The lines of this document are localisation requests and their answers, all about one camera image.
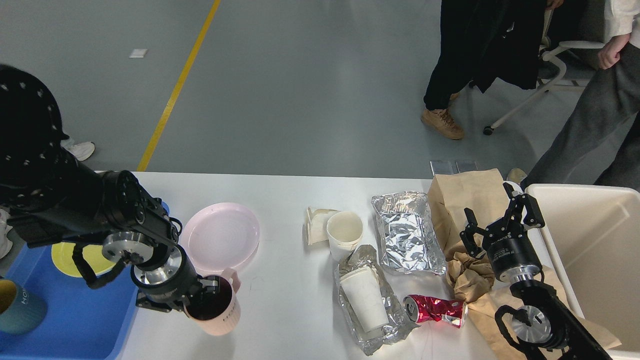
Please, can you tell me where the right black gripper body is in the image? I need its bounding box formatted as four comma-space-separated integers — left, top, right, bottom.
482, 226, 542, 282

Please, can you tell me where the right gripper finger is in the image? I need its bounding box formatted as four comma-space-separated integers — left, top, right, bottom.
498, 182, 546, 237
459, 207, 487, 259

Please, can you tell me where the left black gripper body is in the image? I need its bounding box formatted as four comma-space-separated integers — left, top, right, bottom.
130, 245, 203, 306

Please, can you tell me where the pink ribbed mug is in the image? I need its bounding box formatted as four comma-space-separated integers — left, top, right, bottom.
183, 268, 242, 337

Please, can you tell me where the pink plate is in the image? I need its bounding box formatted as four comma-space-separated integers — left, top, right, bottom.
179, 202, 260, 276

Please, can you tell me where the teal mug yellow inside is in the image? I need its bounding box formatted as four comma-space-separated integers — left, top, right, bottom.
0, 278, 48, 335

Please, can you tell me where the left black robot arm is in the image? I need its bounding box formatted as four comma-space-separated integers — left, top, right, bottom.
0, 64, 223, 312

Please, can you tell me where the crumpled brown paper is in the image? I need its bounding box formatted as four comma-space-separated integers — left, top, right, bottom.
446, 251, 495, 303

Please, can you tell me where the brown paper bag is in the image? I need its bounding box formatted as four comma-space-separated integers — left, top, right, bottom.
427, 169, 620, 360

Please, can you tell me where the large aluminium foil sheet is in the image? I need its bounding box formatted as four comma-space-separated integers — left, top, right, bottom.
371, 191, 447, 276

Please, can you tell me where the beige plastic bin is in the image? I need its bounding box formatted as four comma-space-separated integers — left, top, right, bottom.
526, 184, 640, 360

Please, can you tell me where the blue plastic tray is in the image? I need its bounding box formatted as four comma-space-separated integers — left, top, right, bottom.
0, 246, 138, 360

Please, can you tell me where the metal floor plate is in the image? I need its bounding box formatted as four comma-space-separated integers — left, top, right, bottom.
429, 160, 479, 176

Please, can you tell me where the crushed red soda can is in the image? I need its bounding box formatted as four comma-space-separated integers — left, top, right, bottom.
403, 294, 467, 329

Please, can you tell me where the yellow plate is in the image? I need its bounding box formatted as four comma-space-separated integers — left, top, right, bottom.
51, 243, 116, 278

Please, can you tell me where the crumpled foil under cup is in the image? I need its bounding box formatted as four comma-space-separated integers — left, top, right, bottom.
334, 244, 418, 356

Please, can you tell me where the lying white paper cup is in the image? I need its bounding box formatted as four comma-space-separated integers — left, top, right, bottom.
339, 266, 389, 332

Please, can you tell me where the crushed white paper cup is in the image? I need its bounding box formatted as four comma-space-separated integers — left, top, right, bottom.
305, 207, 339, 246

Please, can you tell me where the upright white paper cup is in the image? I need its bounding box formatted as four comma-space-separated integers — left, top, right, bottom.
326, 210, 364, 262

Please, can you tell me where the person in grey trousers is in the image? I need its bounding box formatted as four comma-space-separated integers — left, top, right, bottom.
507, 0, 640, 191

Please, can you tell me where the person in light jeans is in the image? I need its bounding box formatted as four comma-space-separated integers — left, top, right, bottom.
0, 137, 96, 259

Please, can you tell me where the white office chair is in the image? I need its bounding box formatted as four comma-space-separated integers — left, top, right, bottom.
470, 7, 608, 137

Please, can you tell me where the person in black clothes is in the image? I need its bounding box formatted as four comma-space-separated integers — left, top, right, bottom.
422, 0, 562, 141

